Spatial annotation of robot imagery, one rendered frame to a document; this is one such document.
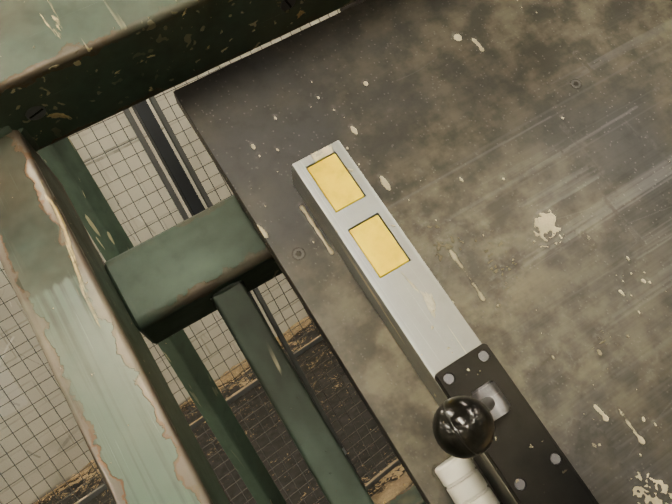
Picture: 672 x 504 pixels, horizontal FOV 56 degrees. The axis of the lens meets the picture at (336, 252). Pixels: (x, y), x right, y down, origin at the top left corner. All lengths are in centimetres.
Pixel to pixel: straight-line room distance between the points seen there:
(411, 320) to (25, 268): 31
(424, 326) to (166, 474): 23
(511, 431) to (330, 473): 17
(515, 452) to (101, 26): 48
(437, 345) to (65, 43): 40
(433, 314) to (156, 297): 26
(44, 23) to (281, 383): 37
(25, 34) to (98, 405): 31
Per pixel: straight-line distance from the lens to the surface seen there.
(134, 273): 63
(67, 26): 61
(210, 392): 133
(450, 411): 40
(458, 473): 53
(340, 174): 57
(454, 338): 53
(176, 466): 50
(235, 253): 62
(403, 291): 53
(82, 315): 54
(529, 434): 52
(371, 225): 55
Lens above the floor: 177
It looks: 14 degrees down
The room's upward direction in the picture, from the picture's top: 26 degrees counter-clockwise
